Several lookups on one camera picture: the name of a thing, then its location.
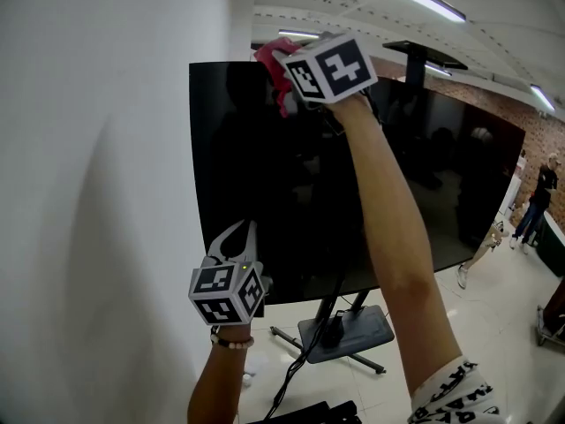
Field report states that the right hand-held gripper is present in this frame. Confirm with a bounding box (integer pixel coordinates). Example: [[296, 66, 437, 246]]
[[270, 32, 380, 105]]

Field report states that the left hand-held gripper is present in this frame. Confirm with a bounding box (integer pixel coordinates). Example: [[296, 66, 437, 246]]
[[188, 219, 271, 326]]

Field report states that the pink cloth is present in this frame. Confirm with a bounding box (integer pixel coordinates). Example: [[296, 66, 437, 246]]
[[253, 37, 298, 118]]

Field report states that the black TV screen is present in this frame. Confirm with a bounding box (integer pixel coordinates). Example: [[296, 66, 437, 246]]
[[188, 61, 527, 307]]

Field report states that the person's right forearm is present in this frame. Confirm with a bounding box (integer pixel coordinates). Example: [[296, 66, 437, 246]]
[[329, 95, 464, 399]]

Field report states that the person's left forearm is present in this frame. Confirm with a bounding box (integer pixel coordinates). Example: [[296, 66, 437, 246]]
[[186, 324, 253, 424]]

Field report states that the white crumpled paper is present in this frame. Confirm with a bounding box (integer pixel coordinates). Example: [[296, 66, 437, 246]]
[[240, 354, 273, 388]]

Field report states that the black TV stand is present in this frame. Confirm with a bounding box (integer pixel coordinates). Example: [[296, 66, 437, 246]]
[[269, 276, 396, 375]]

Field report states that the small ceiling light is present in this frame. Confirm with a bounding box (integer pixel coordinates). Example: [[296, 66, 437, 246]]
[[530, 84, 556, 113]]

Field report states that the white patterned sleeve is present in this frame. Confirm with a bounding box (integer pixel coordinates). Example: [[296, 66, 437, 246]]
[[406, 354, 509, 424]]

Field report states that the dark green counter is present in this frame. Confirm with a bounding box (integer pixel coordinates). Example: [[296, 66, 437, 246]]
[[535, 209, 565, 277]]

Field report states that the beaded bracelet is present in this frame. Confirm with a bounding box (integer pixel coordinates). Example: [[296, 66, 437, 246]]
[[209, 324, 255, 350]]

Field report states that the black power cable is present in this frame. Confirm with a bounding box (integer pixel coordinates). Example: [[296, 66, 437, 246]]
[[263, 271, 354, 420]]

